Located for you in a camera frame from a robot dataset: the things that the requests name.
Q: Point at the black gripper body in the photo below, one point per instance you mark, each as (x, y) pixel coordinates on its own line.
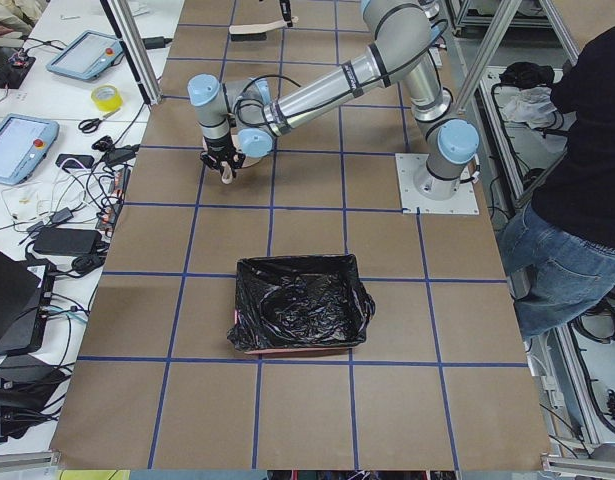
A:
(220, 149)

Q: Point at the beige hand brush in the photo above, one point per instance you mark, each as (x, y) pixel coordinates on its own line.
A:
(256, 32)

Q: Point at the beige plastic dustpan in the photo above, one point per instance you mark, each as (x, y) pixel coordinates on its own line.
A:
(228, 171)

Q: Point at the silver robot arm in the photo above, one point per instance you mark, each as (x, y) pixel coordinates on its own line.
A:
(239, 120)

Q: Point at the bin with black bag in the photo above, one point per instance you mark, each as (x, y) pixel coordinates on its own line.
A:
(299, 303)

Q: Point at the yellow tape roll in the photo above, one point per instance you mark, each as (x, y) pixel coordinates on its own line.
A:
(106, 98)

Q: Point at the far blue teach pendant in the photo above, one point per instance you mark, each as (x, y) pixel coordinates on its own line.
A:
(86, 57)

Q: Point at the blue teach pendant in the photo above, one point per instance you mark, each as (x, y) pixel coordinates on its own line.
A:
(24, 142)
(86, 57)

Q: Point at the black power adapter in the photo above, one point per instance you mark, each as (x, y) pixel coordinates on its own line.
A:
(66, 242)

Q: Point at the near blue teach pendant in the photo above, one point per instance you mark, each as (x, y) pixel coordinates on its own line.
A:
(24, 142)

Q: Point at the black laptop computer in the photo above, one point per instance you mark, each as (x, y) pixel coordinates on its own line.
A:
(25, 294)

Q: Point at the person in black shirt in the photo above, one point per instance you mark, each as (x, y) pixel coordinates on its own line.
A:
(565, 236)

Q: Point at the black handled scissors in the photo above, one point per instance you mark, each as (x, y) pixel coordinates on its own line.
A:
(91, 125)

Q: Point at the aluminium frame post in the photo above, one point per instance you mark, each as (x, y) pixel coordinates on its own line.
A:
(127, 33)

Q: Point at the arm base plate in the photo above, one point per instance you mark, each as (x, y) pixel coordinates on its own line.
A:
(421, 193)

